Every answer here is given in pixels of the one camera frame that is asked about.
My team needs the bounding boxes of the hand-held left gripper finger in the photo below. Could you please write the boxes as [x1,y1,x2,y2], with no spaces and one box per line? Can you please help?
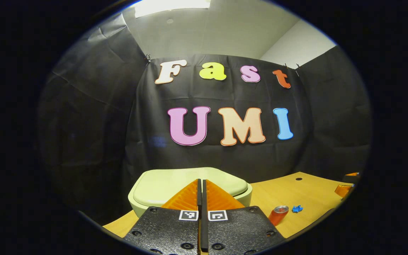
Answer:
[123,179,202,255]
[203,179,286,255]

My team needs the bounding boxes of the green desktop garbage bin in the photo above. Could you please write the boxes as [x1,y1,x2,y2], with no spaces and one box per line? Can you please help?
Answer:
[128,167,253,217]

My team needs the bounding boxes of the wooden desktop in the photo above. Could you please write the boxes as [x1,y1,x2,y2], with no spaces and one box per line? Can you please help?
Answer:
[102,172,355,238]

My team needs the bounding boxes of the black backdrop cloth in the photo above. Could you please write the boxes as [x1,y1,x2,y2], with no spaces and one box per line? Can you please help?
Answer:
[38,14,373,227]

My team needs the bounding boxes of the orange pop can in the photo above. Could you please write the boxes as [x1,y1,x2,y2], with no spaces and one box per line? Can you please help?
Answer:
[268,205,289,226]

